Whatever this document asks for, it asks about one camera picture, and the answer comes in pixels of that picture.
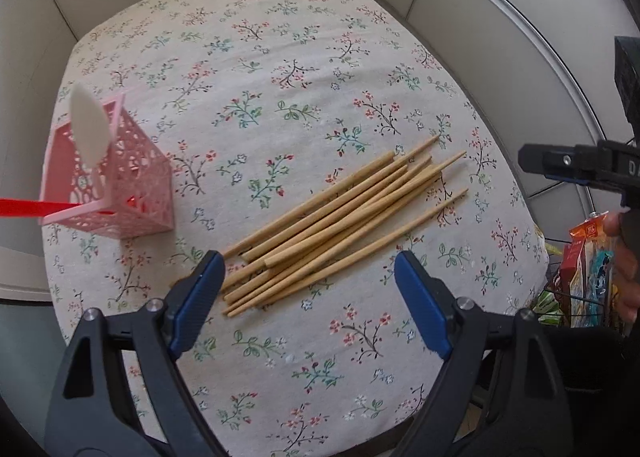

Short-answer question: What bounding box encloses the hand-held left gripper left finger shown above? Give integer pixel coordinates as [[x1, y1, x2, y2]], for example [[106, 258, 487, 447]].
[[44, 250, 226, 457]]

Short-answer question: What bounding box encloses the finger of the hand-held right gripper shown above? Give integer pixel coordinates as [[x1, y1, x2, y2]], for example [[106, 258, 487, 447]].
[[544, 164, 602, 186], [518, 140, 602, 167]]

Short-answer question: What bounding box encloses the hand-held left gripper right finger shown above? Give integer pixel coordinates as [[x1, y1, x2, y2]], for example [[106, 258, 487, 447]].
[[394, 250, 573, 457]]

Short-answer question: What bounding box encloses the pile of wooden chopsticks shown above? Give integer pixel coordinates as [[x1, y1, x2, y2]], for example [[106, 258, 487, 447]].
[[220, 134, 469, 318]]

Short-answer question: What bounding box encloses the pink lattice utensil holder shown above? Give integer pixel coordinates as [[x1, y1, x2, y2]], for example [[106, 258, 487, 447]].
[[39, 92, 175, 239]]

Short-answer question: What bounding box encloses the person's right hand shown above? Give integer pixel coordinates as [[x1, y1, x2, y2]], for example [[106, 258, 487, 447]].
[[602, 211, 640, 324]]

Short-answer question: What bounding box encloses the red snack box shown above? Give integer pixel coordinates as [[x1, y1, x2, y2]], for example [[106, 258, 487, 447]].
[[559, 242, 582, 328]]

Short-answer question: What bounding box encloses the blue snack packet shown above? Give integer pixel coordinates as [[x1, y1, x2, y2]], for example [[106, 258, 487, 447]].
[[575, 237, 617, 328]]

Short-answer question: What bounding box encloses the green snack packet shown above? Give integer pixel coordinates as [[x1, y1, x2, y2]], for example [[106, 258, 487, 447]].
[[531, 293, 565, 327]]

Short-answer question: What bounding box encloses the red plastic utensil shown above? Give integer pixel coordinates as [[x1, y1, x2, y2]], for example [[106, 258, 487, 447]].
[[0, 197, 81, 221]]

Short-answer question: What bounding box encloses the white plastic spoon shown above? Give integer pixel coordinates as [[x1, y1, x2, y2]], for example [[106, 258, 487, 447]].
[[69, 82, 112, 169]]

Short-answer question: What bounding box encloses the floral tablecloth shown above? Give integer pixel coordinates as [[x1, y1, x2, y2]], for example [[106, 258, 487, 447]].
[[42, 0, 551, 457]]

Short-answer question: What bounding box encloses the black wire basket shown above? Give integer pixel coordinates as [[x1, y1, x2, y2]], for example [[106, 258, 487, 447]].
[[535, 237, 623, 329]]

